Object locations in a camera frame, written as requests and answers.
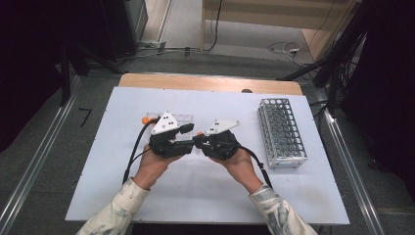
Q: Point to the clear plastic well plate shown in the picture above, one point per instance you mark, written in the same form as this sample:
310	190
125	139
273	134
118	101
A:
184	117

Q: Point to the wooden shelf unit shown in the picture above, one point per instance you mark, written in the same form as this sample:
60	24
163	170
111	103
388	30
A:
261	13

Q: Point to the wooden table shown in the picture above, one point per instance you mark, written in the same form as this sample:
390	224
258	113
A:
195	81

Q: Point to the person's right hand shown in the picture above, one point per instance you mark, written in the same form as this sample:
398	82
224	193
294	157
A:
239	166

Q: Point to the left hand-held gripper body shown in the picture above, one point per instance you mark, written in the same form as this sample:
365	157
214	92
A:
164	147

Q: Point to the white board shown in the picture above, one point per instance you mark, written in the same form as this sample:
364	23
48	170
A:
212	196

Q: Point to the black cabinet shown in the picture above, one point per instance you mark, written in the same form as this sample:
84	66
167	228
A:
120	26

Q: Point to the power strip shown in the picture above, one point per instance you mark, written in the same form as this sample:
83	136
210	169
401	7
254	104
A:
153	45

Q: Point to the metal floor rail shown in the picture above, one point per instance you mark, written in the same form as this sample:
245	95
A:
359	196
36	163

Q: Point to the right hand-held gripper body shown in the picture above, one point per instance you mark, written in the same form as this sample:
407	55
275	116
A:
220	145

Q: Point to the metal test tube rack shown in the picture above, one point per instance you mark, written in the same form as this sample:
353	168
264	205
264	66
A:
282	133

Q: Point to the person's left hand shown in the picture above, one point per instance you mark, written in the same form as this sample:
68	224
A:
153	168

